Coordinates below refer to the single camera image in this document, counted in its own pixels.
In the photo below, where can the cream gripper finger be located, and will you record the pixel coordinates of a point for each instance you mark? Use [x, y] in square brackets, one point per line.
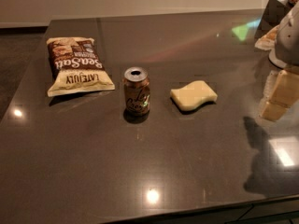
[272, 112]
[286, 89]

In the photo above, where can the snack bag behind robot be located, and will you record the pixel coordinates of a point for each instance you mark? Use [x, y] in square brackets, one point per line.
[267, 41]

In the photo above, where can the yellow wavy sponge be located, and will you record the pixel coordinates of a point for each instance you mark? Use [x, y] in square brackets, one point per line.
[191, 96]

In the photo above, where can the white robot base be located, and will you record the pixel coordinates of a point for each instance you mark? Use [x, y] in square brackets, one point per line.
[275, 61]

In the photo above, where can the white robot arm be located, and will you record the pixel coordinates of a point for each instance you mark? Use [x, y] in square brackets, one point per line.
[286, 49]

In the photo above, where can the orange LaCroix soda can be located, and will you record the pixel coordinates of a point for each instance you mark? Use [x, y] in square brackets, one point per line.
[136, 85]

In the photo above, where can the Late July chip bag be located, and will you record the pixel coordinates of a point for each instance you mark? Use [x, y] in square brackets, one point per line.
[76, 67]

